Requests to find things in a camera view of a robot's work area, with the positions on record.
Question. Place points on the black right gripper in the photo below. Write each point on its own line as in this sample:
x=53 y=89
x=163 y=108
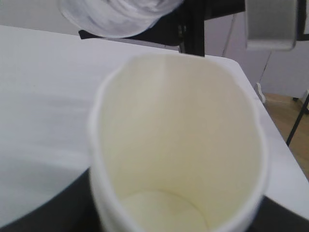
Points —
x=184 y=26

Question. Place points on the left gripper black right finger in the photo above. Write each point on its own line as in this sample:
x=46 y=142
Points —
x=272 y=217

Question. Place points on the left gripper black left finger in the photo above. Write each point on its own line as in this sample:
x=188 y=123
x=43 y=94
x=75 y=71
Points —
x=72 y=210

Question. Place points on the clear green-label water bottle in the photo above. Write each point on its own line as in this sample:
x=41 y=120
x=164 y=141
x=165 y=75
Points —
x=116 y=18

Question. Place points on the white paper cup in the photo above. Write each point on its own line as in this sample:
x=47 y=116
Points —
x=176 y=145

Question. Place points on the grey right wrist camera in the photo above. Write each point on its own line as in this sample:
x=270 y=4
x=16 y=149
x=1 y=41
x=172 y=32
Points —
x=271 y=24

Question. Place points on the black metal stand frame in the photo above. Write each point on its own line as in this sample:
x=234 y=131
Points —
x=304 y=111

